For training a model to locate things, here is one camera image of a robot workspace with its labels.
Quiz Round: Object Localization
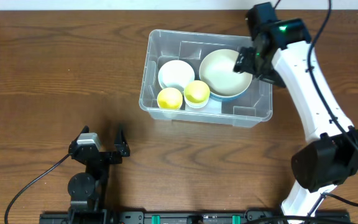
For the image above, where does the beige large bowl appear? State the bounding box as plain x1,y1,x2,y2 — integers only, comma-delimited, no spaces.
199,49,252,96

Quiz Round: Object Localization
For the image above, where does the white label in bin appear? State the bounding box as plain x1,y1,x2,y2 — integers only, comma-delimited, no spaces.
185,98,222,114

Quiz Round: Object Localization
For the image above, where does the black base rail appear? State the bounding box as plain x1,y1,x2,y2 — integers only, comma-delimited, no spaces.
39,210,352,224

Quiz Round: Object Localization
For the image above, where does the dark blue bowl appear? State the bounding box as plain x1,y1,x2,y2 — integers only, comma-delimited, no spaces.
208,82,251,101

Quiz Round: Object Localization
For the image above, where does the clear plastic storage bin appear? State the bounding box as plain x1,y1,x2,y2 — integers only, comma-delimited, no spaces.
139,29,273,128

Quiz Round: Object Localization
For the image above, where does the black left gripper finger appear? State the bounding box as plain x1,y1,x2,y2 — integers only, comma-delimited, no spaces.
114,125,130,157
68,126,90,153

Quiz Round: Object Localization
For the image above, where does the light blue cup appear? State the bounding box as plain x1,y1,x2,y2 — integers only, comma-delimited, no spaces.
185,98,209,109

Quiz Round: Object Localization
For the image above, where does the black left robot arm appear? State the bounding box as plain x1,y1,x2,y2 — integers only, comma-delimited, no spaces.
68,126,130,223

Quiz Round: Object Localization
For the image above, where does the white small bowl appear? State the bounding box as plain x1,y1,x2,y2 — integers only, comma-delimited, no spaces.
158,60,195,92

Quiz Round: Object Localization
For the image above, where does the yellow cup front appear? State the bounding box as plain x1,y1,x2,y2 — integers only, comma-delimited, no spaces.
157,87,183,110

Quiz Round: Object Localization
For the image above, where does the yellow cup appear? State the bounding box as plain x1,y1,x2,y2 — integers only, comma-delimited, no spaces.
157,87,183,110
184,80,210,105

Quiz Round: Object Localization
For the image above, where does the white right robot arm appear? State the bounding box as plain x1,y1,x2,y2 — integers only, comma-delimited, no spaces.
234,2,358,223

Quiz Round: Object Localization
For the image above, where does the white cup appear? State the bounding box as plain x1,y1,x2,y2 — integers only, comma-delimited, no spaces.
163,109,178,119

